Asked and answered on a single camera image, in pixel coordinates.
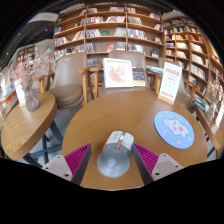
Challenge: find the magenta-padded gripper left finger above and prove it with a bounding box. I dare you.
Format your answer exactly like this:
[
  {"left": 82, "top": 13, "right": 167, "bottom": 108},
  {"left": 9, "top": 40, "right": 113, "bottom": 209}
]
[{"left": 41, "top": 143, "right": 93, "bottom": 186}]

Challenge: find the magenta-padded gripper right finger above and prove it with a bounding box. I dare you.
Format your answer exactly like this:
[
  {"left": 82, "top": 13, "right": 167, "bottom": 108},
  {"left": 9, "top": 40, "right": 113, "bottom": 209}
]
[{"left": 131, "top": 143, "right": 184, "bottom": 186}]

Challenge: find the grey computer mouse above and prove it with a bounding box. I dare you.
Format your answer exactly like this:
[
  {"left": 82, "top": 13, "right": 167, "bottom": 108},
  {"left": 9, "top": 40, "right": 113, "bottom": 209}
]
[{"left": 96, "top": 130, "right": 135, "bottom": 179}]

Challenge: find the round light blue mouse pad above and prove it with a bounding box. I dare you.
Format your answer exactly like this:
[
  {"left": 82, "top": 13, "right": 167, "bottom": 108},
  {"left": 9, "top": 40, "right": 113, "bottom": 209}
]
[{"left": 153, "top": 110, "right": 195, "bottom": 150}]

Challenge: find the round wooden side table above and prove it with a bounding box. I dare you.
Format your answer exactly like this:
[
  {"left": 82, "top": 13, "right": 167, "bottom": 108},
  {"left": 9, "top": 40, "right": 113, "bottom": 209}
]
[
  {"left": 194, "top": 106, "right": 224, "bottom": 158},
  {"left": 0, "top": 91, "right": 64, "bottom": 168}
]

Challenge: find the stack of books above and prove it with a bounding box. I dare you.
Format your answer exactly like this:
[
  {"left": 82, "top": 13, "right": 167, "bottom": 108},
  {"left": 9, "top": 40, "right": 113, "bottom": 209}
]
[{"left": 191, "top": 94, "right": 211, "bottom": 113}]

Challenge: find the glass vase with beige flowers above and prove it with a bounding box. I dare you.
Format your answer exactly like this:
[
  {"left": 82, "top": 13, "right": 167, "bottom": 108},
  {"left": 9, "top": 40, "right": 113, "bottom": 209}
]
[{"left": 204, "top": 76, "right": 224, "bottom": 123}]

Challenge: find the glass vase with pink flowers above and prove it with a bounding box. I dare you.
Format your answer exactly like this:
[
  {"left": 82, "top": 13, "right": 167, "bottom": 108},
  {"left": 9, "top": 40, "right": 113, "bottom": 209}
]
[{"left": 11, "top": 48, "right": 71, "bottom": 113}]

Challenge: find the small white table sign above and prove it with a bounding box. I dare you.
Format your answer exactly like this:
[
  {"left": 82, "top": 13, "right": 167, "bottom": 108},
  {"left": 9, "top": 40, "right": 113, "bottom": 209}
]
[
  {"left": 214, "top": 99, "right": 224, "bottom": 129},
  {"left": 13, "top": 79, "right": 27, "bottom": 108}
]

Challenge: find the white sign on wooden base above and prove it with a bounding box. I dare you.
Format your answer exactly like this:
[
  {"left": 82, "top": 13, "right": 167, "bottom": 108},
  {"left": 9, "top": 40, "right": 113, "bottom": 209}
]
[{"left": 157, "top": 61, "right": 183, "bottom": 106}]

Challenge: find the dark book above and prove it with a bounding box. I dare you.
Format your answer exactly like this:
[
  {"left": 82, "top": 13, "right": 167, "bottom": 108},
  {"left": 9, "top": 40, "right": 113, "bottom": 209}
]
[{"left": 132, "top": 67, "right": 147, "bottom": 88}]

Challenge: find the light blue book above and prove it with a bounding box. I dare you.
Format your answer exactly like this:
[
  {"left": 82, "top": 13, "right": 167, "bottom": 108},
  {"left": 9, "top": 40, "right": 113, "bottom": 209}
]
[{"left": 146, "top": 64, "right": 165, "bottom": 75}]

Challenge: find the white framed flower picture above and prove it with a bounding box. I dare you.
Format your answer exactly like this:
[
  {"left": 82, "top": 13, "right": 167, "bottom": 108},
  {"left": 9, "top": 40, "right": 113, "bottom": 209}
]
[{"left": 102, "top": 57, "right": 135, "bottom": 89}]

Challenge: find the curved wooden bookshelf unit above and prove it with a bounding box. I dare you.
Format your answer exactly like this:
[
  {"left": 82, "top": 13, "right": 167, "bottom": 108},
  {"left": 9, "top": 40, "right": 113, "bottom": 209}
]
[{"left": 162, "top": 16, "right": 224, "bottom": 101}]

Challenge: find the small distant wooden bookshelf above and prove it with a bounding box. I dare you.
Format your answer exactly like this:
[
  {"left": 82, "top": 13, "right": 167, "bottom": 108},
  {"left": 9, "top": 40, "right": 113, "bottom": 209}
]
[{"left": 16, "top": 44, "right": 36, "bottom": 63}]

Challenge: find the wide wooden bookshelf unit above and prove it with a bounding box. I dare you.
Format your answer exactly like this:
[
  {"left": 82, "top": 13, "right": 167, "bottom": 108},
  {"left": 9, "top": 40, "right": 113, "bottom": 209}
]
[{"left": 52, "top": 3, "right": 165, "bottom": 68}]

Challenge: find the white hanging ceiling panel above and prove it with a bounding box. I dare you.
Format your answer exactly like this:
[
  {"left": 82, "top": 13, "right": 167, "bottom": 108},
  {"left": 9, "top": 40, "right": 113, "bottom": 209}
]
[{"left": 28, "top": 12, "right": 59, "bottom": 24}]

